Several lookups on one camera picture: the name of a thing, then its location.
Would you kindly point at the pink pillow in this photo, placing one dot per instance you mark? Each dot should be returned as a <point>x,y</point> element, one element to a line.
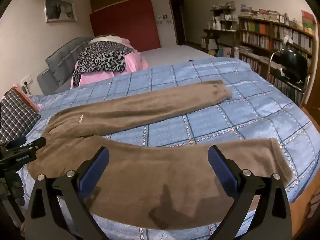
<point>133,62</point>

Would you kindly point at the blue checked blanket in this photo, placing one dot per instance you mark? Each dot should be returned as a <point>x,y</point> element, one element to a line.
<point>212,120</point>

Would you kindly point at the leopard print cloth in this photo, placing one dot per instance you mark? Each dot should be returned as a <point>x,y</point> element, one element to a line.
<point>105,57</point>

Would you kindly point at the plaid cloth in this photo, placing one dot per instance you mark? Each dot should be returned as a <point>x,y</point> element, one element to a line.
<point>15,117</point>

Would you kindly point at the white bed sheet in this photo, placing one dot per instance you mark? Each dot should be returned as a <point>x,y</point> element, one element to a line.
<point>175,55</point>

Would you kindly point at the wall socket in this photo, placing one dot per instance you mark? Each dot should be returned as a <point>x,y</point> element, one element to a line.
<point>25,80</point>

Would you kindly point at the stack of coloured folders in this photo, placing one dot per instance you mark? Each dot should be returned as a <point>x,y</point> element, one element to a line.
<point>308,22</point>

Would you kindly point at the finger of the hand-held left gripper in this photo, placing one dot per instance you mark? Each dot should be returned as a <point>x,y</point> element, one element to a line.
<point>31,145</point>
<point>15,142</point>

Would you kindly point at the wooden cabinet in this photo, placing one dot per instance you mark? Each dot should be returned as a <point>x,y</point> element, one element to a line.
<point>313,97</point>

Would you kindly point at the wooden bookshelf with books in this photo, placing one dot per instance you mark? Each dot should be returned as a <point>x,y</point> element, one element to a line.
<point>262,37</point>

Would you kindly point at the brown blanket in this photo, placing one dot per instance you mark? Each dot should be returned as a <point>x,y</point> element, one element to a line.
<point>150,180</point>

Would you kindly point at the wooden rack with bottles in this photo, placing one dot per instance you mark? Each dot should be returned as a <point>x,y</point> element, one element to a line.
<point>222,25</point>

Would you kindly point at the red wall panel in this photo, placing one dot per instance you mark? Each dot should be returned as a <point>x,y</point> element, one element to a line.
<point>125,22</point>

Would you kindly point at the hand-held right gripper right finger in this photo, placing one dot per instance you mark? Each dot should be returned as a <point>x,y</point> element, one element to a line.
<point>222,168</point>

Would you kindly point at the dark wooden door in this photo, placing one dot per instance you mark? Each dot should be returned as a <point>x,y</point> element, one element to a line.
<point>178,20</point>

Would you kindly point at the black chair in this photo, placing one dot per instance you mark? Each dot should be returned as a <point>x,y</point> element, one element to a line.
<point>291,62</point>

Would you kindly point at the white cloth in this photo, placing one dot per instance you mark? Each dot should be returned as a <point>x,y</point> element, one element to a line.
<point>107,38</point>

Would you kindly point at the wall switch plates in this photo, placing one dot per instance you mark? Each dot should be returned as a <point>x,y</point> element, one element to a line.
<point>163,19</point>

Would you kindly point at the grey cushions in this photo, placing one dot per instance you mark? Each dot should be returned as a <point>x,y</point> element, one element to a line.
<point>62,62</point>

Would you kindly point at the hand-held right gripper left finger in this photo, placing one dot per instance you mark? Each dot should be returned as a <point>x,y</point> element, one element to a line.
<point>96,171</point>

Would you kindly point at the framed wall picture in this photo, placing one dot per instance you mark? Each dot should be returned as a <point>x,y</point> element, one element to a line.
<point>60,8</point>

